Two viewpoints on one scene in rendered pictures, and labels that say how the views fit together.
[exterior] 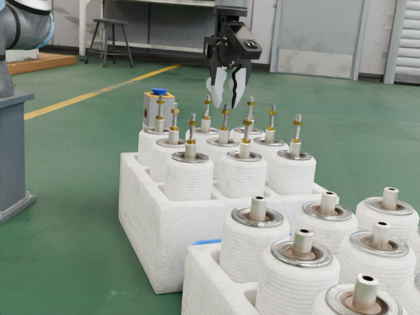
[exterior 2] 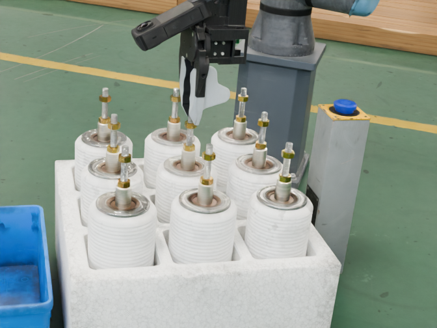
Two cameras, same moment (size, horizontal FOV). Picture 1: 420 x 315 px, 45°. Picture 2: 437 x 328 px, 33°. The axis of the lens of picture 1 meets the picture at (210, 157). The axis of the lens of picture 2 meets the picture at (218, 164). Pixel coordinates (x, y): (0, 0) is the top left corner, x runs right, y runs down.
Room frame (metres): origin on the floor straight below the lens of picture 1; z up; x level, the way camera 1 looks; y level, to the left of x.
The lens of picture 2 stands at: (1.27, -1.09, 0.75)
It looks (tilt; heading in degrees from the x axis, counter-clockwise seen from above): 24 degrees down; 95
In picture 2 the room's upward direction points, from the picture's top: 5 degrees clockwise
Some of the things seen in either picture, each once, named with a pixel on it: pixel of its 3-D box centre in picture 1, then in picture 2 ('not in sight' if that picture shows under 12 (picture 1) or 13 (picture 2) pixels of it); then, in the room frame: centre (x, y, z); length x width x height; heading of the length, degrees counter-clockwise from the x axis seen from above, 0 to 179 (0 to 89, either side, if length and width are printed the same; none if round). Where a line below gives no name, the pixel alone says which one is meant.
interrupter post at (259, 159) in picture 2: (205, 125); (259, 157); (1.23, 0.02, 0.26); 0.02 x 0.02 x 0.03
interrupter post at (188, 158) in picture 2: (223, 137); (188, 159); (1.12, -0.03, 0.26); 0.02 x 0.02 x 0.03
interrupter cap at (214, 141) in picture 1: (222, 142); (187, 166); (1.12, -0.03, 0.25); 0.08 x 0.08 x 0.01
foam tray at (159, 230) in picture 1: (217, 209); (181, 254); (1.12, -0.03, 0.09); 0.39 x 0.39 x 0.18; 22
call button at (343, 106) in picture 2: (159, 92); (344, 108); (1.36, 0.15, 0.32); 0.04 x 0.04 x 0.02
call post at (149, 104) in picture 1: (155, 150); (330, 192); (1.36, 0.15, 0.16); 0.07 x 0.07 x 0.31; 22
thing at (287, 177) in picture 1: (289, 195); (120, 259); (1.05, -0.18, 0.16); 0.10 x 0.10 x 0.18
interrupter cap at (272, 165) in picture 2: (205, 130); (258, 164); (1.23, 0.02, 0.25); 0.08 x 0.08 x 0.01
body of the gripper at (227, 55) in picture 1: (227, 37); (213, 22); (1.14, -0.02, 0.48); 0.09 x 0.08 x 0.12; 27
